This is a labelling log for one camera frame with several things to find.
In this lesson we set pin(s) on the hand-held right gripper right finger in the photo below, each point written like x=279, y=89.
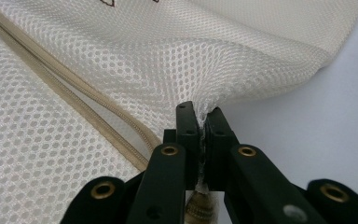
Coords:
x=219, y=137

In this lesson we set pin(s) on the white board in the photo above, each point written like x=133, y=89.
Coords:
x=323, y=124

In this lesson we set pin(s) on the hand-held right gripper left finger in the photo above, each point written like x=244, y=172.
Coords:
x=189, y=130

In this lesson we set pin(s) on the cream mesh laundry bag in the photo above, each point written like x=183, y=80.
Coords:
x=136, y=77

